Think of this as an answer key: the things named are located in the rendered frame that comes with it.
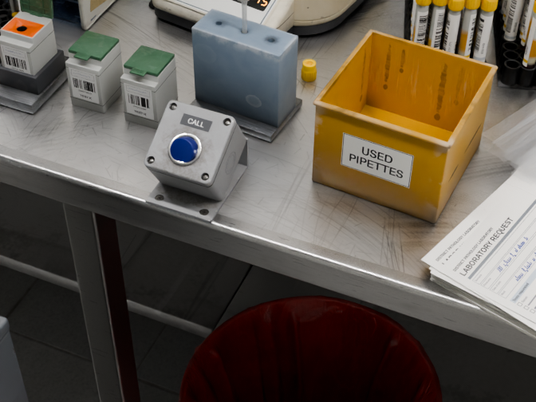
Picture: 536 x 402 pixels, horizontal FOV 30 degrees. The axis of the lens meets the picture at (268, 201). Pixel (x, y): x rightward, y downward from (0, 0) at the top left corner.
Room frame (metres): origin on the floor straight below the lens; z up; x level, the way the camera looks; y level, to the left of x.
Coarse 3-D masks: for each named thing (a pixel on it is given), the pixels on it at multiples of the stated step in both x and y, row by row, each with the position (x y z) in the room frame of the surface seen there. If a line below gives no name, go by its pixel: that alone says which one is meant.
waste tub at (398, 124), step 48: (384, 48) 0.83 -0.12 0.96; (432, 48) 0.81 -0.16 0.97; (336, 96) 0.76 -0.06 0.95; (384, 96) 0.83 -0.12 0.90; (432, 96) 0.80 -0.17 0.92; (480, 96) 0.73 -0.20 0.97; (336, 144) 0.71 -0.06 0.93; (384, 144) 0.69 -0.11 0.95; (432, 144) 0.67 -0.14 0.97; (384, 192) 0.69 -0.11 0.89; (432, 192) 0.67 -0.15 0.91
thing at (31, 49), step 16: (16, 16) 0.89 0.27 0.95; (32, 16) 0.89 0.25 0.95; (16, 32) 0.86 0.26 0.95; (32, 32) 0.86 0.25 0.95; (48, 32) 0.88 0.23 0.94; (0, 48) 0.86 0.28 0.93; (16, 48) 0.85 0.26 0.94; (32, 48) 0.85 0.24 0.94; (48, 48) 0.87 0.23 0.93; (16, 64) 0.85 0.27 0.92; (32, 64) 0.84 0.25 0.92
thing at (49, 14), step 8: (24, 0) 0.90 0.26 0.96; (32, 0) 0.90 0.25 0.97; (40, 0) 0.89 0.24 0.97; (48, 0) 0.89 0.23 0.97; (24, 8) 0.90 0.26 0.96; (32, 8) 0.90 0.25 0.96; (40, 8) 0.89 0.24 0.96; (48, 8) 0.89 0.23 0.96; (40, 16) 0.89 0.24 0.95; (48, 16) 0.89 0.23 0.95
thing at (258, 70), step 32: (192, 32) 0.84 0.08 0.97; (224, 32) 0.83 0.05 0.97; (256, 32) 0.83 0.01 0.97; (224, 64) 0.82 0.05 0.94; (256, 64) 0.80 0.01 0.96; (288, 64) 0.81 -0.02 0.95; (224, 96) 0.82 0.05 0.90; (256, 96) 0.80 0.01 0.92; (288, 96) 0.81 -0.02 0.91; (256, 128) 0.79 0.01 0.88
